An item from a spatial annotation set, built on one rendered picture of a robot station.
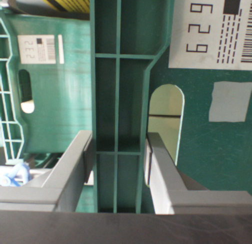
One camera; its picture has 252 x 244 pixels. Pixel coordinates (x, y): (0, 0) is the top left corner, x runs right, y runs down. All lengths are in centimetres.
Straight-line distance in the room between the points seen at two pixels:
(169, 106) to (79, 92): 31
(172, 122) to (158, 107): 2
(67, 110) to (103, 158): 32
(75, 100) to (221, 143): 36
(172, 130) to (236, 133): 6
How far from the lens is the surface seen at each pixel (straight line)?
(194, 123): 18
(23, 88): 70
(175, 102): 19
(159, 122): 19
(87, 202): 60
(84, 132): 15
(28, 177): 54
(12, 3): 52
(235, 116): 20
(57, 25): 48
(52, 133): 51
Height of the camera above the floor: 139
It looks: 1 degrees up
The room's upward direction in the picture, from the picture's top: 88 degrees counter-clockwise
